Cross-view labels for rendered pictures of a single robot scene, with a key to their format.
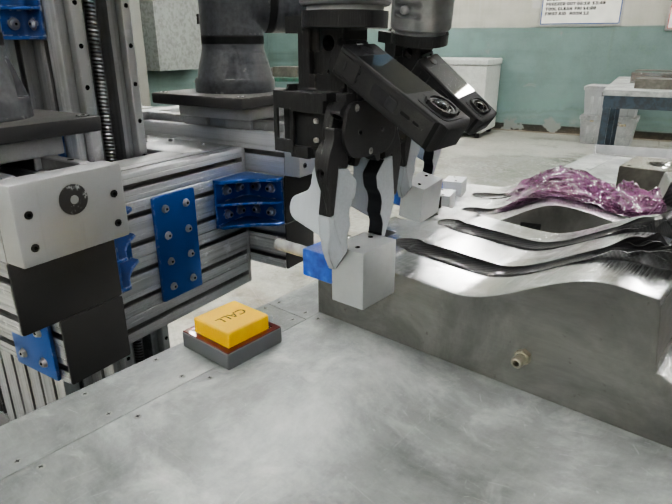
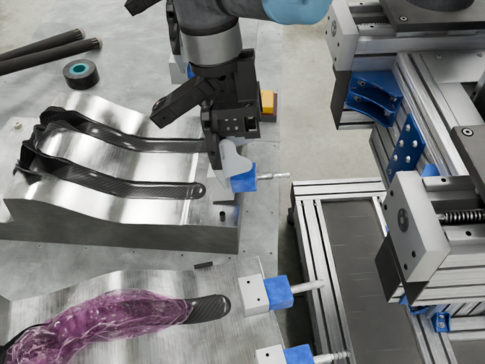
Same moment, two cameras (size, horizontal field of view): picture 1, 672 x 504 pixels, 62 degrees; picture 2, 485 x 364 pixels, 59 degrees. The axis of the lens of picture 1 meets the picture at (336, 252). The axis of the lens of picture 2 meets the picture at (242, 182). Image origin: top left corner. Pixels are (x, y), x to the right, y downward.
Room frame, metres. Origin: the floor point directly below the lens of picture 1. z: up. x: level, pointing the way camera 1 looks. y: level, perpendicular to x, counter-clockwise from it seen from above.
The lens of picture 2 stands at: (1.16, -0.36, 1.47)
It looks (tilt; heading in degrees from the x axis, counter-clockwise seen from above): 51 degrees down; 144
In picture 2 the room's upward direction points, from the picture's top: straight up
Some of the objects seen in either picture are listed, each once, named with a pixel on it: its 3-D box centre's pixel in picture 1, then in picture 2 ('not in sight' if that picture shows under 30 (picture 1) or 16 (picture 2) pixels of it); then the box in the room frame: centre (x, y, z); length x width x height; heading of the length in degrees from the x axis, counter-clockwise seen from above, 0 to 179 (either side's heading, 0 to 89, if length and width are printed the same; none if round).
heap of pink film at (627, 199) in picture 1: (580, 188); (97, 360); (0.91, -0.41, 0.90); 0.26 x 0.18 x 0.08; 67
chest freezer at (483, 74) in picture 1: (435, 94); not in sight; (7.68, -1.32, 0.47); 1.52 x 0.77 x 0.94; 62
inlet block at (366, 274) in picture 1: (325, 257); (203, 67); (0.51, 0.01, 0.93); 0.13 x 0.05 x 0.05; 50
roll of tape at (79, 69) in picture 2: not in sight; (81, 74); (0.22, -0.17, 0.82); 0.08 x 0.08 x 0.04
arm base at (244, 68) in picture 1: (234, 63); not in sight; (1.12, 0.19, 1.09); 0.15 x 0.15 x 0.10
